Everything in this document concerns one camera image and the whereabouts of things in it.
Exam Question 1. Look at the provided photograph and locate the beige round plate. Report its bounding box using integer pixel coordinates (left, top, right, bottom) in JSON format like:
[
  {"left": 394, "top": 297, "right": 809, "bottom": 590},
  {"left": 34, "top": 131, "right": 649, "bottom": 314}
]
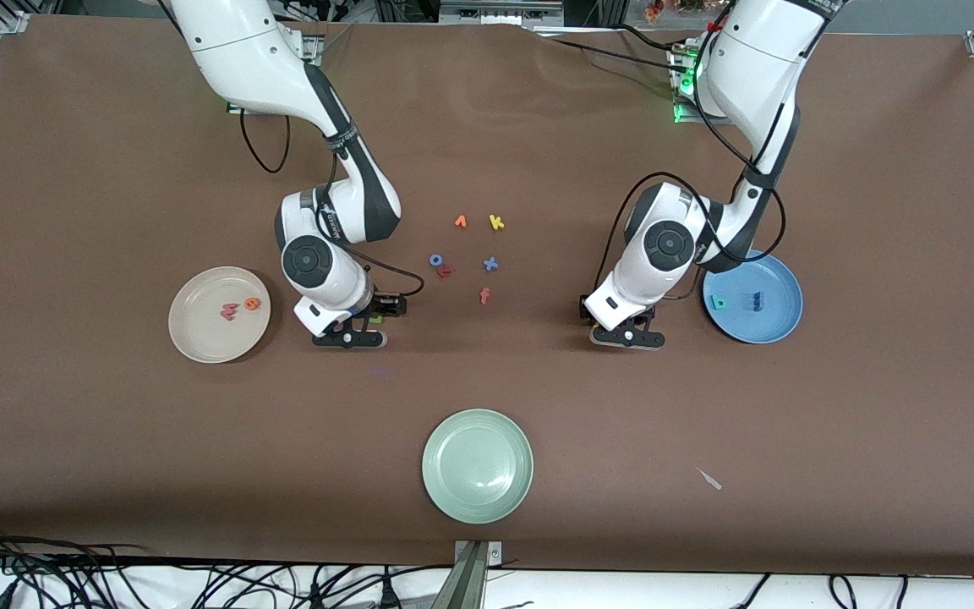
[{"left": 168, "top": 266, "right": 272, "bottom": 365}]

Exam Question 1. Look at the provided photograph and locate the grey metal box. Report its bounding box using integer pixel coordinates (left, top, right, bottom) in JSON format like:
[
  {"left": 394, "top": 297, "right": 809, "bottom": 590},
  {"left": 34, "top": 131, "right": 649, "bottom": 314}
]
[{"left": 439, "top": 0, "right": 566, "bottom": 25}]

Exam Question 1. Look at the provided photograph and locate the black braided base cable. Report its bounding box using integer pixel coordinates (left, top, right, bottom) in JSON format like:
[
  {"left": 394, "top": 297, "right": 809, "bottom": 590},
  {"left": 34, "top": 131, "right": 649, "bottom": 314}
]
[{"left": 550, "top": 37, "right": 681, "bottom": 75}]

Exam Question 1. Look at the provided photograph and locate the black floor cable tangle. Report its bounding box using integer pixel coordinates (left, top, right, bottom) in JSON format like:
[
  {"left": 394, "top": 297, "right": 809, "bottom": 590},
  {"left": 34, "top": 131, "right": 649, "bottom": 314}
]
[{"left": 0, "top": 520, "right": 454, "bottom": 609}]

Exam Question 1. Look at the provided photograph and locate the brown table cover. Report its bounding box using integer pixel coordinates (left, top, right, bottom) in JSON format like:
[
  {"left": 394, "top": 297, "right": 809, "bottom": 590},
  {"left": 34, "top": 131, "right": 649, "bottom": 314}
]
[{"left": 0, "top": 13, "right": 974, "bottom": 578}]

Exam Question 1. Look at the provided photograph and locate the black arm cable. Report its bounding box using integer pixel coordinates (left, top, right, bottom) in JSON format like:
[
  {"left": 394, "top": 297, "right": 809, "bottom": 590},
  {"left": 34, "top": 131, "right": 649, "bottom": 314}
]
[
  {"left": 597, "top": 173, "right": 788, "bottom": 293},
  {"left": 240, "top": 110, "right": 425, "bottom": 299}
]

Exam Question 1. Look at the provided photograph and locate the grey metal camera bracket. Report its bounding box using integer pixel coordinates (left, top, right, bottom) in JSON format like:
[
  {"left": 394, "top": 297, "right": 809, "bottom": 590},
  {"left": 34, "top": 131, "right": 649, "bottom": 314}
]
[{"left": 453, "top": 540, "right": 503, "bottom": 609}]

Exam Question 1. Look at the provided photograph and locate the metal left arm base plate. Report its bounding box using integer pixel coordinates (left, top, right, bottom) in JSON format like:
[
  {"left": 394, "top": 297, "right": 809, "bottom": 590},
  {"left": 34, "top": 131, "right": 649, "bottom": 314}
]
[{"left": 670, "top": 42, "right": 733, "bottom": 126}]

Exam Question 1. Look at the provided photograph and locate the blue round plate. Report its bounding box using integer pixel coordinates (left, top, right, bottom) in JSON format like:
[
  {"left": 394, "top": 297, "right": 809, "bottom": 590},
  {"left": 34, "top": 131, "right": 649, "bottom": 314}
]
[{"left": 702, "top": 249, "right": 804, "bottom": 344}]

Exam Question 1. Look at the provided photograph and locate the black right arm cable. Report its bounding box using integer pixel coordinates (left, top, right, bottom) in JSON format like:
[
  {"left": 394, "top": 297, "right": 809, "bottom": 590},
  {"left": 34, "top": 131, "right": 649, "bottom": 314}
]
[{"left": 240, "top": 110, "right": 425, "bottom": 299}]

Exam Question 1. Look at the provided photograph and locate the orange brown background object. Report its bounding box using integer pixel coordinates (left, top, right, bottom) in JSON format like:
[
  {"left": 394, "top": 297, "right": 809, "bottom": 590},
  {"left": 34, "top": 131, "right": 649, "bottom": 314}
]
[{"left": 643, "top": 0, "right": 708, "bottom": 22}]

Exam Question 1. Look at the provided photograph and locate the pale green round plate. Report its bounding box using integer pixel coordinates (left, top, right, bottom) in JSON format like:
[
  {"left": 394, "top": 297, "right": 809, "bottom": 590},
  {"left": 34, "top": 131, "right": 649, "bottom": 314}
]
[{"left": 421, "top": 409, "right": 534, "bottom": 525}]

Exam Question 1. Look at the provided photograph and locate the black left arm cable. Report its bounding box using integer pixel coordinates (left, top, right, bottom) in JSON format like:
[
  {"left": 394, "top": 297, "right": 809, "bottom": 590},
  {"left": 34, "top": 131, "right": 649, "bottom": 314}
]
[{"left": 597, "top": 173, "right": 788, "bottom": 293}]

